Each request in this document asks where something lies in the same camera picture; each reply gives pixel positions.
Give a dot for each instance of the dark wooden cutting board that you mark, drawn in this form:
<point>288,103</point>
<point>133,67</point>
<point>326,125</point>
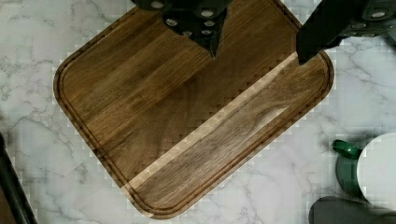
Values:
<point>167,120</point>

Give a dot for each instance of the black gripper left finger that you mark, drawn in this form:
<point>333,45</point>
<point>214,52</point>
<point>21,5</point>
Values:
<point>199,20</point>

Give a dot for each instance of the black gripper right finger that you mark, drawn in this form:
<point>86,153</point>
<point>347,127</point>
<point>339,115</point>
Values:
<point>335,20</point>

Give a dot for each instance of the green and white mug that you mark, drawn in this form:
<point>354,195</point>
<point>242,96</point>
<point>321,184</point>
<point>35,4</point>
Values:
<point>369,172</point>

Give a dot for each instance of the dark grey object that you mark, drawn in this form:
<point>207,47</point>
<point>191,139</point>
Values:
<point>334,210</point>

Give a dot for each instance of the black drawer handle bar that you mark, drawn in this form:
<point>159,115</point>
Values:
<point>11,186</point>

